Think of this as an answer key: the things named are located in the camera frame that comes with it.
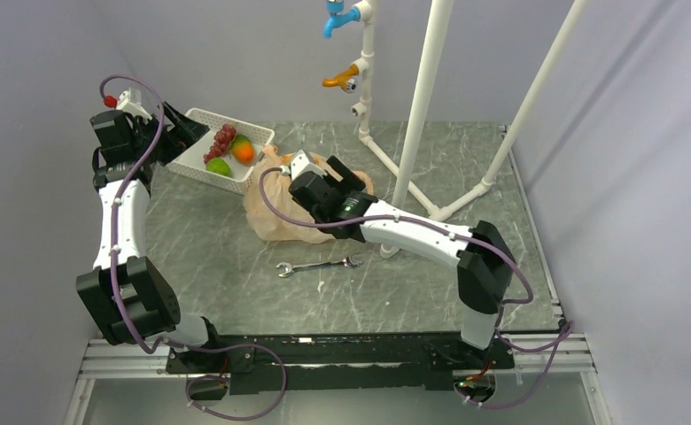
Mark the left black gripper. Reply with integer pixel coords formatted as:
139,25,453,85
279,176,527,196
132,102,209,166

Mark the fake red grapes bunch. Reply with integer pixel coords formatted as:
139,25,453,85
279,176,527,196
203,124,237,164

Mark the fake green fruit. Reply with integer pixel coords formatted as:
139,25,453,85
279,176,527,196
206,158,233,177

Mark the translucent orange plastic bag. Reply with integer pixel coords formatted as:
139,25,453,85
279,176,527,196
242,143,375,244

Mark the fake mango orange green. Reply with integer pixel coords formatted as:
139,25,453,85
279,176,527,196
230,134,256,166

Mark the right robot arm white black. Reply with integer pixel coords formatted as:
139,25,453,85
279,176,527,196
289,151,516,367

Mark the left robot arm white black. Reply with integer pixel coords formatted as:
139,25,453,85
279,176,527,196
75,97,225,372

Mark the white plastic basket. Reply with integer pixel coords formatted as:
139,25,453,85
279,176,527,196
166,108,275,195

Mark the silver wrench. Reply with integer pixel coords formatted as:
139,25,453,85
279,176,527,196
276,256,363,278

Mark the orange faucet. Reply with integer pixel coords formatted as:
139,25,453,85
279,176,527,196
322,64,361,93

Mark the blue faucet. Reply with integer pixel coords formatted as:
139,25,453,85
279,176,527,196
322,0,361,39

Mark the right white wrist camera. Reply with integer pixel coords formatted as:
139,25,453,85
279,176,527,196
289,150,325,181

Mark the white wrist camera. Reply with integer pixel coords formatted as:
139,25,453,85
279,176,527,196
103,88,152,121
289,150,325,181

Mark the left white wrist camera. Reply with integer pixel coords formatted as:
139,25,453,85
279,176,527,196
103,88,152,121

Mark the white PVC pipe frame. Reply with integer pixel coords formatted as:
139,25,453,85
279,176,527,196
350,0,590,260

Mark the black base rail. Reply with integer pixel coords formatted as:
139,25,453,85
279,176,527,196
166,331,515,395

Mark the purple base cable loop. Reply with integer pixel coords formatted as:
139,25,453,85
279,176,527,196
169,343,289,422

